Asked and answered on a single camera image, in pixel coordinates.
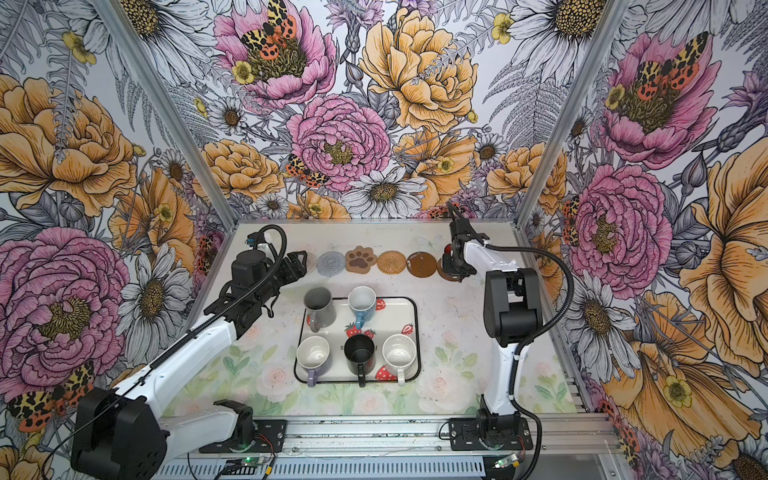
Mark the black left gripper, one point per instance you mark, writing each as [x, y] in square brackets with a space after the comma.
[292, 266]

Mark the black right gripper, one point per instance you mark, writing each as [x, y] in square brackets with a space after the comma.
[448, 268]

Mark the scratched brown wooden round coaster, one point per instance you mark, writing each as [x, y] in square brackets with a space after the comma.
[421, 264]

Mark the grey woven round coaster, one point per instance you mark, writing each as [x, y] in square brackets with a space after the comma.
[331, 263]

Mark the grey mug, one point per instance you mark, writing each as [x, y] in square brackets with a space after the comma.
[320, 309]

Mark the woven rattan round coaster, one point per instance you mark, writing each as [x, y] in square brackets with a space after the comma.
[391, 262]

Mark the cork paw print coaster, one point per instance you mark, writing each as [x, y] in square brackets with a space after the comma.
[360, 260]

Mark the light blue mug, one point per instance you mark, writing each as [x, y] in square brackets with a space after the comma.
[362, 301]

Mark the plain brown wooden round coaster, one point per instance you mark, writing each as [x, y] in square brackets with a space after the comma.
[443, 274]

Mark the multicolour woven round coaster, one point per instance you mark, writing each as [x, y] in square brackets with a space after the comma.
[310, 262]

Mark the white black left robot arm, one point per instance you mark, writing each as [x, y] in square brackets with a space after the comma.
[121, 432]

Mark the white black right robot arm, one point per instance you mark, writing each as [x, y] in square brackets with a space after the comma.
[511, 313]

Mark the white strawberry serving tray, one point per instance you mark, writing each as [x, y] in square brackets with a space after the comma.
[394, 316]

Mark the black mug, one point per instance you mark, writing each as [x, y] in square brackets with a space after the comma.
[359, 352]

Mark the green circuit board left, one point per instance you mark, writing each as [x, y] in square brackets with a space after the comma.
[249, 461]

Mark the green circuit board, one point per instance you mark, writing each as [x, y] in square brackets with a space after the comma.
[509, 461]
[249, 461]

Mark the green circuit board right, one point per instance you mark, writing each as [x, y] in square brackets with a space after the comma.
[509, 461]

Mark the white mug purple handle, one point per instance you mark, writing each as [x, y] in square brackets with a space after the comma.
[314, 356]

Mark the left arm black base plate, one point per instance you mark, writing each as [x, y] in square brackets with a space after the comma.
[270, 435]

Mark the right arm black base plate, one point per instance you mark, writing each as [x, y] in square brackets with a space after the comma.
[505, 432]

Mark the aluminium front rail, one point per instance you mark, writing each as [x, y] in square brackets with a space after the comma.
[306, 436]

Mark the aluminium frame corner post right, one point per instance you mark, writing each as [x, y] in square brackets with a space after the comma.
[600, 47]

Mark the aluminium frame corner post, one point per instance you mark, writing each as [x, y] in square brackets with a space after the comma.
[600, 47]
[119, 26]

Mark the aluminium frame corner post left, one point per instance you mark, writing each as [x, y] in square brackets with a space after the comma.
[119, 26]

